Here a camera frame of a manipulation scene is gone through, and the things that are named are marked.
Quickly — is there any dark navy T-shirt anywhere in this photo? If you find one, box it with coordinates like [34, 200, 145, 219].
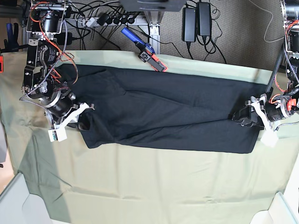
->
[57, 64, 266, 154]

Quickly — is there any black power adapter two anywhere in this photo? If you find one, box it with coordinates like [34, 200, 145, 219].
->
[197, 2, 212, 36]

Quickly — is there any white power strip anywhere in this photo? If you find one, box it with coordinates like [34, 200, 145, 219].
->
[74, 14, 142, 28]

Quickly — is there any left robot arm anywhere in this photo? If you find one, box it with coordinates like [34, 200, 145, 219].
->
[232, 0, 299, 131]

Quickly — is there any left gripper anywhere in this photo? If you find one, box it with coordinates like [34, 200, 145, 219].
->
[232, 93, 299, 131]

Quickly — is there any aluminium frame post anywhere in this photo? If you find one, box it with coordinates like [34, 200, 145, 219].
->
[140, 11, 164, 54]

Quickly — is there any black camera mount top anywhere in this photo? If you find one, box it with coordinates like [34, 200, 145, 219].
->
[120, 0, 186, 12]

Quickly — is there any blue orange bar clamp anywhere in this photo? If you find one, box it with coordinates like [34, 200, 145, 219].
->
[121, 28, 168, 72]

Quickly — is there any white grey cable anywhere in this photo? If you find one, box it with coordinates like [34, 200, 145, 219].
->
[247, 0, 285, 43]

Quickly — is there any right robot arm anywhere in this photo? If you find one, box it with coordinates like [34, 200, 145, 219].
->
[20, 0, 80, 129]

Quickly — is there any white bin lower left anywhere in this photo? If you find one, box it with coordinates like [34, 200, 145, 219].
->
[0, 171, 53, 224]

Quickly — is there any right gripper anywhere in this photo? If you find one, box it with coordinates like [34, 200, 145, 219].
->
[44, 92, 90, 131]

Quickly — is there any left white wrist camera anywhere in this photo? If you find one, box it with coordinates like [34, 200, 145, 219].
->
[260, 130, 278, 147]

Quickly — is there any blue clamp at left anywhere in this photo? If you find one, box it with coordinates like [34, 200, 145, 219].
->
[0, 23, 28, 54]

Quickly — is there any white bin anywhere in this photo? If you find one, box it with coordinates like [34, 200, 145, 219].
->
[250, 192, 299, 224]
[0, 171, 53, 224]

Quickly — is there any white bin lower right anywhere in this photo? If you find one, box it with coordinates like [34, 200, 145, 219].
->
[250, 192, 299, 224]

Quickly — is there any black power adapter one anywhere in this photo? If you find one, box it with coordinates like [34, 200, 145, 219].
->
[182, 7, 196, 42]

